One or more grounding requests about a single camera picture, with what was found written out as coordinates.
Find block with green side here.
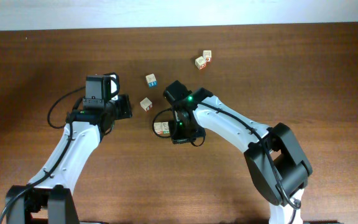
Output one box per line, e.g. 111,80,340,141
162,121,170,134

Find block with C red side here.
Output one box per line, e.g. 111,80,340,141
154,122,163,135

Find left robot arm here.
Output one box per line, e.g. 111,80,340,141
0,73,132,223

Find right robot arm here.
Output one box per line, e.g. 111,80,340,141
163,80,313,223

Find block with N red side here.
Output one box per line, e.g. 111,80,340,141
140,98,153,111

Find block with blue side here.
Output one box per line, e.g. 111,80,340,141
145,73,157,88

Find block red side far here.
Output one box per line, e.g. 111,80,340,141
195,56,207,70

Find farthest block red side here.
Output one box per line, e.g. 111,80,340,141
203,50,212,62

